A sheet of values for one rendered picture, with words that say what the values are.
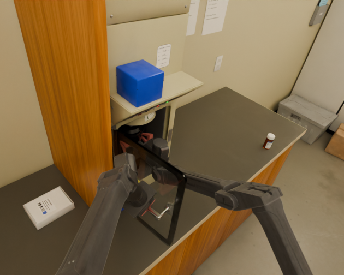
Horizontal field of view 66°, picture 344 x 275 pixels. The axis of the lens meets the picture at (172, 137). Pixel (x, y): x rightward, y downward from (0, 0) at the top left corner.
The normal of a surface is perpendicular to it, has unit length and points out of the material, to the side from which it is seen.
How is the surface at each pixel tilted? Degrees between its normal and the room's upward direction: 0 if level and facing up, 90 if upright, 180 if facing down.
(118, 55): 90
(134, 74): 0
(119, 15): 90
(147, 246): 0
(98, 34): 90
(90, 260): 62
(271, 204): 33
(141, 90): 90
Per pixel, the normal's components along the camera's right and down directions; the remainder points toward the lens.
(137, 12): 0.69, 0.52
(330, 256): 0.11, -0.77
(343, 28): -0.72, 0.38
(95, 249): 0.91, -0.39
